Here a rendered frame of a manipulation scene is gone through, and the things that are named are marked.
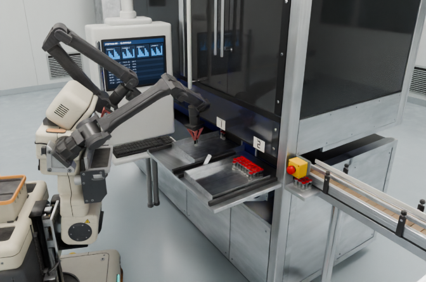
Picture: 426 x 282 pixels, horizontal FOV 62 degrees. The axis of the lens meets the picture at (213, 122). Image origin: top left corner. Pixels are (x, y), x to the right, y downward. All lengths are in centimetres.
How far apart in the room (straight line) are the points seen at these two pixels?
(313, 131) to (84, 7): 559
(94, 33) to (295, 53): 116
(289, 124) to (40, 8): 556
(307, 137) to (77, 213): 112
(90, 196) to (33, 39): 525
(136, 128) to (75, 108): 92
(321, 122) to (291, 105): 25
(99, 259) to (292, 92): 147
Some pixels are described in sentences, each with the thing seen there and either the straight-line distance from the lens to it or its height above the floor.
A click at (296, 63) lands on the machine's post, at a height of 147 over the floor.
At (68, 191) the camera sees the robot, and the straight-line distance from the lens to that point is 174.
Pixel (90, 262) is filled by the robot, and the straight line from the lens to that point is 232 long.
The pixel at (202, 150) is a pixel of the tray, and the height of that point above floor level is 88.
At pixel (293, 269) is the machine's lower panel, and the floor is 27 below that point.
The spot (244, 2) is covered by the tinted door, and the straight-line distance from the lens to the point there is 182.
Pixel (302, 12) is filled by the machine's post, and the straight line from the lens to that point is 155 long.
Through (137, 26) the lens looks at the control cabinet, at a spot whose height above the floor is 154.
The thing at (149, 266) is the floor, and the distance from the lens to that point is 263.
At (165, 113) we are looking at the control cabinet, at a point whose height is 96.
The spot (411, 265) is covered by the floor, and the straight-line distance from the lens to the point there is 295.
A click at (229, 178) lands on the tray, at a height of 88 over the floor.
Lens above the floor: 180
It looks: 22 degrees down
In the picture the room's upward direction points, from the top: 1 degrees clockwise
